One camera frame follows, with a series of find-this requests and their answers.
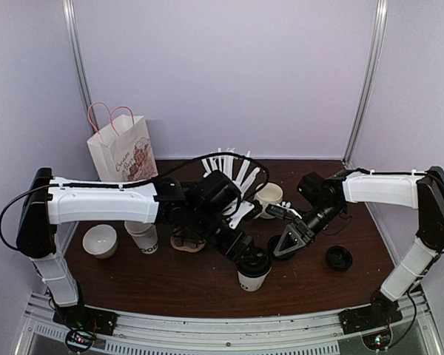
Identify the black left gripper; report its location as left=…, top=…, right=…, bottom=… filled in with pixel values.
left=189, top=205, right=258, bottom=263

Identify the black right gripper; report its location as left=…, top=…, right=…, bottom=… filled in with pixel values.
left=275, top=201, right=344, bottom=258

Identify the black cup lid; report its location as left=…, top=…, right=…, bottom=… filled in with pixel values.
left=267, top=236, right=295, bottom=262
left=237, top=248, right=272, bottom=278

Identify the brown pulp cup carrier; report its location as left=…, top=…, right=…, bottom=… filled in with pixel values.
left=170, top=227, right=206, bottom=253

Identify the single white paper cup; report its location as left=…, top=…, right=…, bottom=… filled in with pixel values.
left=237, top=258, right=272, bottom=292

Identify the stack of black cup lids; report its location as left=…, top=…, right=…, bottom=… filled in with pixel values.
left=326, top=246, right=353, bottom=271

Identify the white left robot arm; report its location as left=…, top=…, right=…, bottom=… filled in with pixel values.
left=16, top=168, right=261, bottom=328

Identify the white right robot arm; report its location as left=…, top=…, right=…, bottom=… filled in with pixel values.
left=266, top=166, right=444, bottom=327

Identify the cream ceramic mug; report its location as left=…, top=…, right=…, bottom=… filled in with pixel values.
left=254, top=182, right=283, bottom=220

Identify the bundle of wrapped white straws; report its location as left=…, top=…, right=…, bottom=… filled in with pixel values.
left=201, top=148, right=261, bottom=197

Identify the white ceramic bowl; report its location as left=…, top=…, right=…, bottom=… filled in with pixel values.
left=82, top=224, right=118, bottom=259

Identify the white printed paper bag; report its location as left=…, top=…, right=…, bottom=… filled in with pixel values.
left=87, top=106, right=158, bottom=182

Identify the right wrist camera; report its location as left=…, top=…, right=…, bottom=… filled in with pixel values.
left=265, top=201, right=302, bottom=220

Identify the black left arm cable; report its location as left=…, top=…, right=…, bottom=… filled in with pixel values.
left=0, top=154, right=271, bottom=252

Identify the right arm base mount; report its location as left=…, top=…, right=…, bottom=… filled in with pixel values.
left=338, top=305, right=403, bottom=351

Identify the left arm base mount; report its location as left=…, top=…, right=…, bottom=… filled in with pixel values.
left=53, top=307, right=118, bottom=354

